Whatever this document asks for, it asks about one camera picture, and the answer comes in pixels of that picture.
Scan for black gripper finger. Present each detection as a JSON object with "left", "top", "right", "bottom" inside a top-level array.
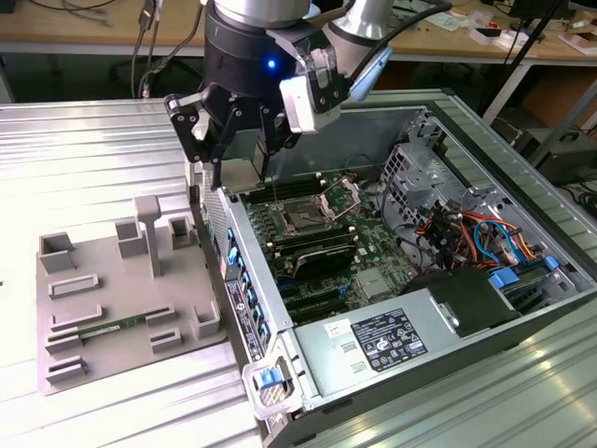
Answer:
[
  {"left": 257, "top": 103, "right": 305, "bottom": 184},
  {"left": 162, "top": 91, "right": 244, "bottom": 193}
]

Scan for black RAM slot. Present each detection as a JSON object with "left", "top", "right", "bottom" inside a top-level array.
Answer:
[
  {"left": 270, "top": 173, "right": 322, "bottom": 193},
  {"left": 244, "top": 182, "right": 326, "bottom": 203},
  {"left": 269, "top": 224, "right": 356, "bottom": 246},
  {"left": 272, "top": 232, "right": 359, "bottom": 257}
]

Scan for CPU socket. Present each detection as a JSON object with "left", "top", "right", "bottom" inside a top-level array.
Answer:
[{"left": 282, "top": 200, "right": 327, "bottom": 232}]

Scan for black expansion slot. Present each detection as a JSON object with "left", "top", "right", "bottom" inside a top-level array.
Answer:
[
  {"left": 286, "top": 298, "right": 352, "bottom": 324},
  {"left": 282, "top": 285, "right": 349, "bottom": 312}
]

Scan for metal socket cover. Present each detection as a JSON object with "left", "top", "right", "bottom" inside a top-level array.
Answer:
[{"left": 319, "top": 179, "right": 363, "bottom": 220}]

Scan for open grey PC case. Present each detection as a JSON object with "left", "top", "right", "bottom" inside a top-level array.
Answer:
[{"left": 184, "top": 88, "right": 597, "bottom": 448}]

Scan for black expansion card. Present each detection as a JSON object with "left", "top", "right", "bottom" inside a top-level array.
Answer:
[{"left": 291, "top": 245, "right": 355, "bottom": 281}]

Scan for wooden desk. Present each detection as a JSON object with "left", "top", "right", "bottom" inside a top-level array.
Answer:
[{"left": 0, "top": 0, "right": 597, "bottom": 122}]

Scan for green motherboard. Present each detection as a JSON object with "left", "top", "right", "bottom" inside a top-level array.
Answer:
[{"left": 232, "top": 167, "right": 421, "bottom": 328}]

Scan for silver perforated drive cage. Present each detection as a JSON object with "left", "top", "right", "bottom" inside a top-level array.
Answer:
[{"left": 380, "top": 116, "right": 467, "bottom": 220}]

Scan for grey plastic parts rack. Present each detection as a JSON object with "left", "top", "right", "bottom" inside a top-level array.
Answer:
[{"left": 35, "top": 195, "right": 229, "bottom": 398}]

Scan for silver chipset heat sink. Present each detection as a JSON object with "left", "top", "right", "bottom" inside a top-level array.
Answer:
[{"left": 356, "top": 269, "right": 397, "bottom": 300}]

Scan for green RAM stick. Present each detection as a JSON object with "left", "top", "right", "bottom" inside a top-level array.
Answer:
[{"left": 76, "top": 312, "right": 155, "bottom": 335}]

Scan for white papers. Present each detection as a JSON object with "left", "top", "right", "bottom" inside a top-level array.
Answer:
[{"left": 422, "top": 7, "right": 472, "bottom": 33}]

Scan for silver power supply unit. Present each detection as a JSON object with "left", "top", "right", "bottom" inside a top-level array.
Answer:
[{"left": 291, "top": 287, "right": 467, "bottom": 398}]

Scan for black plastic fan shroud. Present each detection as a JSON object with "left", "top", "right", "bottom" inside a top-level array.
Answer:
[{"left": 403, "top": 270, "right": 521, "bottom": 340}]

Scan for white cardboard box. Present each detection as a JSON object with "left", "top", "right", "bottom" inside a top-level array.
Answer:
[{"left": 469, "top": 25, "right": 517, "bottom": 49}]

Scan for blue disk carrier latch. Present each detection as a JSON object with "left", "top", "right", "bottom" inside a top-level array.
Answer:
[{"left": 489, "top": 268, "right": 521, "bottom": 290}]

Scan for brown cardboard box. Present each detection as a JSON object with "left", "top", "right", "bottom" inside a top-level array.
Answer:
[{"left": 521, "top": 77, "right": 597, "bottom": 134}]

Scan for black computer tower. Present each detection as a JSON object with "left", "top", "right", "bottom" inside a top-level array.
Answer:
[{"left": 531, "top": 130, "right": 597, "bottom": 188}]

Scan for pink and white box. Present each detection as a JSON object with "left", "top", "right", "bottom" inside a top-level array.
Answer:
[{"left": 558, "top": 30, "right": 597, "bottom": 53}]

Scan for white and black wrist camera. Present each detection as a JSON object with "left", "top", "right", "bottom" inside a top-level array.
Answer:
[{"left": 278, "top": 27, "right": 352, "bottom": 135}]

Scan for black wire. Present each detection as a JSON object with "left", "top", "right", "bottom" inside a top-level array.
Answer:
[{"left": 378, "top": 181, "right": 449, "bottom": 281}]

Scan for thick black camera cable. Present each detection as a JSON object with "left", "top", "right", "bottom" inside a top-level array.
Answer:
[{"left": 347, "top": 0, "right": 452, "bottom": 85}]

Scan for blue wire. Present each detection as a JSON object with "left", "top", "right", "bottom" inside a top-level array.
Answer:
[{"left": 473, "top": 219, "right": 520, "bottom": 268}]

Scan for orange and red wire bundle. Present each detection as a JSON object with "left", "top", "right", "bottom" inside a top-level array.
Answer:
[{"left": 414, "top": 204, "right": 547, "bottom": 272}]

